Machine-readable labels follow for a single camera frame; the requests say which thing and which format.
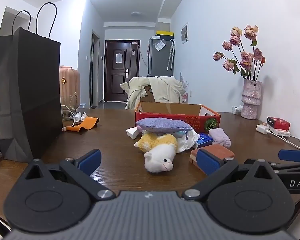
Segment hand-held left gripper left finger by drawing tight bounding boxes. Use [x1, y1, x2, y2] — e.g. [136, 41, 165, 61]
[17, 149, 117, 202]

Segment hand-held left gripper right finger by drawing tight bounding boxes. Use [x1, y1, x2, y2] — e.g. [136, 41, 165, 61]
[181, 148, 280, 202]

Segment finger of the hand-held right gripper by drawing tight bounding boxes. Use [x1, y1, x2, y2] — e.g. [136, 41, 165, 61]
[244, 158, 300, 175]
[278, 149, 300, 162]

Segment brown sponge block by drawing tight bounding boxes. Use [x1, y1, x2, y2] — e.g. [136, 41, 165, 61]
[189, 144, 235, 168]

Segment blue tissue packet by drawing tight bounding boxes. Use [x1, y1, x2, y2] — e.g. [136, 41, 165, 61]
[195, 132, 214, 148]

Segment lavender fluffy towel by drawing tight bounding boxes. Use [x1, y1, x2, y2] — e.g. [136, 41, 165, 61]
[208, 128, 232, 148]

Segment white plastic bag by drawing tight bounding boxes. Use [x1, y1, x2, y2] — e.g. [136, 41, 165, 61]
[175, 129, 200, 153]

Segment yellow white alpaca plush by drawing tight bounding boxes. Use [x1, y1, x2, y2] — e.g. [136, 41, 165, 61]
[134, 132, 178, 173]

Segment red cardboard box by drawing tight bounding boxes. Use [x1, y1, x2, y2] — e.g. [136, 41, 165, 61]
[134, 102, 221, 133]

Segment lavender fabric pouch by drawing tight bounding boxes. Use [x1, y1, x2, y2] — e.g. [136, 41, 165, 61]
[136, 117, 192, 140]

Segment flat white box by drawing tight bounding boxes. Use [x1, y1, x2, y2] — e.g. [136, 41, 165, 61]
[270, 128, 290, 137]

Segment red and white box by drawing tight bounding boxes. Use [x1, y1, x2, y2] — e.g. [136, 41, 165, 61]
[267, 116, 291, 130]

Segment small white box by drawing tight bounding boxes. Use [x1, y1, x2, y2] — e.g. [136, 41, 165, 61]
[126, 127, 140, 139]

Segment glass jar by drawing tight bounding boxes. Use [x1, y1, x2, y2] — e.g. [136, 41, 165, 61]
[61, 94, 78, 121]

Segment pink speckled vase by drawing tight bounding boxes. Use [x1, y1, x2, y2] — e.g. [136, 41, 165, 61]
[241, 79, 262, 120]

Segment pink suitcase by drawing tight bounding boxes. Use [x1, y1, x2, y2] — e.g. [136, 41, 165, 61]
[59, 66, 80, 105]

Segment dark brown entrance door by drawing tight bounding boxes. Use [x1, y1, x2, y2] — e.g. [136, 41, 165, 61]
[104, 39, 140, 102]

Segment grey side door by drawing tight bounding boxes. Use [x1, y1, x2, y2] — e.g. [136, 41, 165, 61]
[89, 30, 100, 108]

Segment beige coat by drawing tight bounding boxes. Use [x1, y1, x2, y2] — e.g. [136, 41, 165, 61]
[120, 76, 187, 110]

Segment wooden chair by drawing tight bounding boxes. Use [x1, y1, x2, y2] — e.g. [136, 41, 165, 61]
[140, 85, 157, 103]

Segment black paper bag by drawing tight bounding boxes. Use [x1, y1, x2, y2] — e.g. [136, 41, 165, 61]
[0, 2, 63, 163]

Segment dried pink roses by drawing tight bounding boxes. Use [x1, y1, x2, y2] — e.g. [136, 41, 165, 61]
[213, 24, 265, 82]

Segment grey refrigerator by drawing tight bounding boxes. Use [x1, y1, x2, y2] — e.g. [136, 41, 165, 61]
[147, 37, 175, 77]

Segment white folded umbrella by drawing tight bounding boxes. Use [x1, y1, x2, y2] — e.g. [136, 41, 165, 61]
[167, 39, 176, 71]

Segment yellow box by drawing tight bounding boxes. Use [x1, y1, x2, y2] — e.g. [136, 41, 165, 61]
[156, 31, 174, 40]

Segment white adapter cable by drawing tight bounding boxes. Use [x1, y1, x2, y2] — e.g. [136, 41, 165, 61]
[270, 130, 300, 151]

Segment orange strap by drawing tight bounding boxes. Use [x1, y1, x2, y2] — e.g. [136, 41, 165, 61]
[66, 117, 100, 132]

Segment white charging cable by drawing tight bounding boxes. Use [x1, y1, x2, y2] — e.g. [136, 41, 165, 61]
[61, 104, 77, 132]

